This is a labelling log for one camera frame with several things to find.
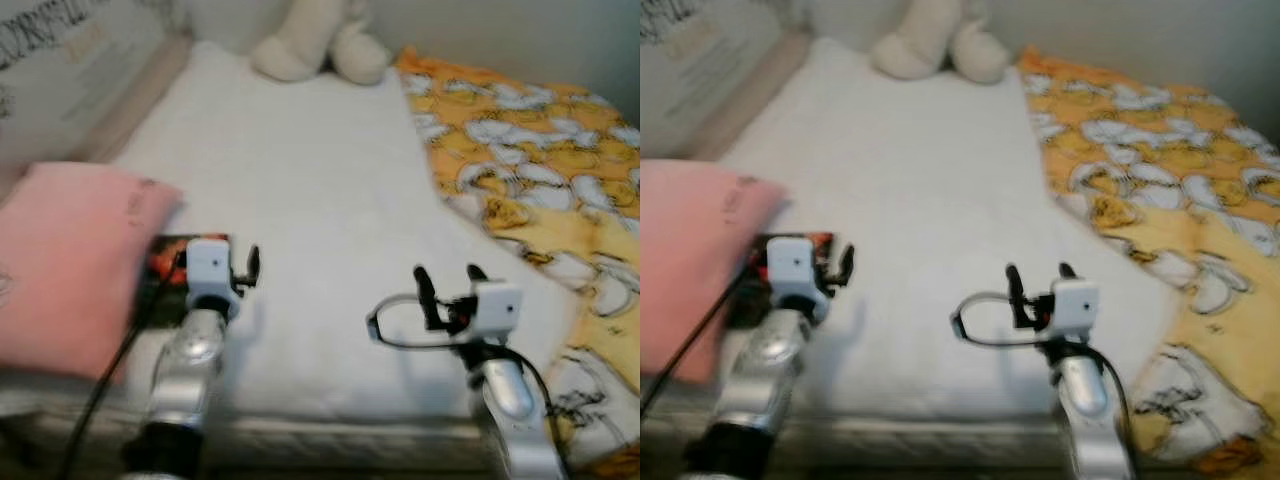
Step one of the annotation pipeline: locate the red black cover book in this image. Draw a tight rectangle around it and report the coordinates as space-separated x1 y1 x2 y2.
138 232 237 328
733 231 838 328

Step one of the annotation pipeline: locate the pink pillow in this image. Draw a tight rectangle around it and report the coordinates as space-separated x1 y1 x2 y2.
0 161 188 385
640 159 793 388

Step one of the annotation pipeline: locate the white quilted mattress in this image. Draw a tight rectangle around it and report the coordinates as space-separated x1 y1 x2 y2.
690 38 1193 423
0 40 603 423

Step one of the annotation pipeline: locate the yellow cartoon print duvet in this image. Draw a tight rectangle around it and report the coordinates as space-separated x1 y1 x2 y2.
1013 44 1280 473
393 44 641 478

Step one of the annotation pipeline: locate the grey fabric bed base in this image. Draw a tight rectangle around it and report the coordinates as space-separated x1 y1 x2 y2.
640 398 1151 473
0 398 563 473

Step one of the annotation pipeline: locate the cream plush toy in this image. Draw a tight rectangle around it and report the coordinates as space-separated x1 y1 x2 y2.
248 0 395 88
868 0 1013 88

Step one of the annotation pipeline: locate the white zebra print headboard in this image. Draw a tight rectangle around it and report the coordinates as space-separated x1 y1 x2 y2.
640 0 813 173
0 0 193 193

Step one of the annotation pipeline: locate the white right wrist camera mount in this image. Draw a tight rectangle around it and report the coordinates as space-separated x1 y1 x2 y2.
469 281 527 347
1049 279 1102 342

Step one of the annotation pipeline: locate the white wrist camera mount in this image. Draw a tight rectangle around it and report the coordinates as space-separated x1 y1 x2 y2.
184 236 242 322
1049 279 1102 342
469 281 527 347
764 235 832 324

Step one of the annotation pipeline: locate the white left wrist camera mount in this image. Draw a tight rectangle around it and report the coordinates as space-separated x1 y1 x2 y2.
184 236 242 322
764 235 832 324

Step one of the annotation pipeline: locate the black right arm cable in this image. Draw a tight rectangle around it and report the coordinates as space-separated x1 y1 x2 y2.
365 292 472 352
949 291 1052 349

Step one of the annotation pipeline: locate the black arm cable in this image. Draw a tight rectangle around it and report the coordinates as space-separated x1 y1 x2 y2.
58 249 192 480
365 292 472 352
949 291 1052 349
640 264 773 418

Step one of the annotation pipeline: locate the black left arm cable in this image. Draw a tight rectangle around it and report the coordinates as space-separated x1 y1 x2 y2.
58 249 192 480
640 264 773 418

